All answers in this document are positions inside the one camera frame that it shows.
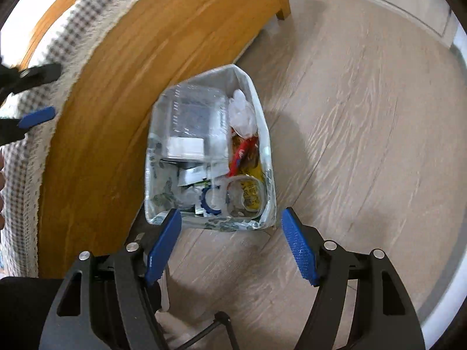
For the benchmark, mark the checkered lace bedspread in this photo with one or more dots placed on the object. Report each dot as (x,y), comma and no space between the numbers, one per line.
(84,25)

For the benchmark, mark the white tissue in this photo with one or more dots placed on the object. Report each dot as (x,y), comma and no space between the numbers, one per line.
(242,117)

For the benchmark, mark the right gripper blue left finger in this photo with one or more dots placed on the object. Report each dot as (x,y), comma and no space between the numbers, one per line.
(159,244)

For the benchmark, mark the grey lined trash bin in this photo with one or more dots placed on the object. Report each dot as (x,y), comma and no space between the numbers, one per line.
(203,205)

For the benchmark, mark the red snack packet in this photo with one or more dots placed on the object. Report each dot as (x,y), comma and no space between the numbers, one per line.
(244,149)

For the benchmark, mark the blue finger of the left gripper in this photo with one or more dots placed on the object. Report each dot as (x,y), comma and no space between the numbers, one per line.
(36,118)

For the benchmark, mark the person right hand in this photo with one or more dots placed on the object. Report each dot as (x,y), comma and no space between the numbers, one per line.
(2,185)

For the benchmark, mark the white paper wrapper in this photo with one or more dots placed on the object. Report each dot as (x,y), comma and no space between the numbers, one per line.
(202,172)

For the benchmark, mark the clear plastic food container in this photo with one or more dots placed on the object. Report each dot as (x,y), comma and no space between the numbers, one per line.
(197,124)

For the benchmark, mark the orange wooden bed frame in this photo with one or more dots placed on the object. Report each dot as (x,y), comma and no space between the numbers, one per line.
(84,170)

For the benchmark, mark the yellow chip bag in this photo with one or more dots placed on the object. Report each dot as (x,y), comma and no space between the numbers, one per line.
(251,164)

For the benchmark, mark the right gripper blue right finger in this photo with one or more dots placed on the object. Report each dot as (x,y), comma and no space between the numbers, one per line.
(303,243)

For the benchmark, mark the clear tape roll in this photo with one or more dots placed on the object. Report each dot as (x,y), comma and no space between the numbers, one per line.
(245,197)

